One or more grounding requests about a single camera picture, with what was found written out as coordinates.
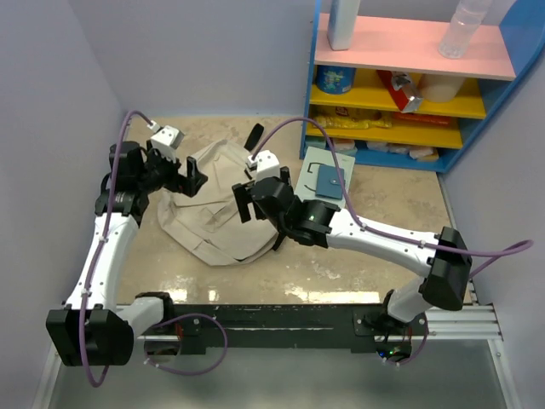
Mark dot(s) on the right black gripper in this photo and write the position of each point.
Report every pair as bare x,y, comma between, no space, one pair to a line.
241,191

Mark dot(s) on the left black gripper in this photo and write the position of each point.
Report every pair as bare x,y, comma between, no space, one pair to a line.
192,182

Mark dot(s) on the beige student backpack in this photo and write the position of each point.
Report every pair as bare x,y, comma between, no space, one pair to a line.
208,225

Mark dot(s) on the blue wallet notebook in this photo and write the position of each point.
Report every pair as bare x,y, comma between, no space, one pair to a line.
327,184

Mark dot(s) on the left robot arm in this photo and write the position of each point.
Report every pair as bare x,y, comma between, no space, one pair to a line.
88,329

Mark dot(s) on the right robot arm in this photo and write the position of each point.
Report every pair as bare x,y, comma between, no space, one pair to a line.
438,260

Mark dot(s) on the yellow snack bag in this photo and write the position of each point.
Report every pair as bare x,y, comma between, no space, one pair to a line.
348,118

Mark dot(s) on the white book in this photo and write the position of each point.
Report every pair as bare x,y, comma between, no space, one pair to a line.
306,185

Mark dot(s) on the pastel sponges row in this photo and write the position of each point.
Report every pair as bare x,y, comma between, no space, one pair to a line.
350,147

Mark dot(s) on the blue tin can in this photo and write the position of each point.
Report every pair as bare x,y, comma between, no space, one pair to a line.
335,80

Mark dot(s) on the blue shelf unit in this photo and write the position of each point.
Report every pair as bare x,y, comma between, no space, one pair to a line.
497,59

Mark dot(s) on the orange red packet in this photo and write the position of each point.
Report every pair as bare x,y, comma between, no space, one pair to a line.
417,118

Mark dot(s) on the red snack packet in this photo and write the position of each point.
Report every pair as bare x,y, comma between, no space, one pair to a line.
402,89

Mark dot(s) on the white bottle on shelf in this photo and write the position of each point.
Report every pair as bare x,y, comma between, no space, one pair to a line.
340,28

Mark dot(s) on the white bowl cup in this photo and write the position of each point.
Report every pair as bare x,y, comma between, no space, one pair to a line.
439,88

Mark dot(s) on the clear plastic bottle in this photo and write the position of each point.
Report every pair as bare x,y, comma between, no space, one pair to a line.
467,18

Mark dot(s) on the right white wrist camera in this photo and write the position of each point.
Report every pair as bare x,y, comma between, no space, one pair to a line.
265,164

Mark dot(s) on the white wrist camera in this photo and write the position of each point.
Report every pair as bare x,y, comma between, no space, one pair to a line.
165,140
265,164

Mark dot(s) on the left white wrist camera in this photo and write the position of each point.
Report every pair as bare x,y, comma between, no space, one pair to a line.
165,140

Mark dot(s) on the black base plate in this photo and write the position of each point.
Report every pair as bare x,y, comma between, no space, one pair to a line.
356,327

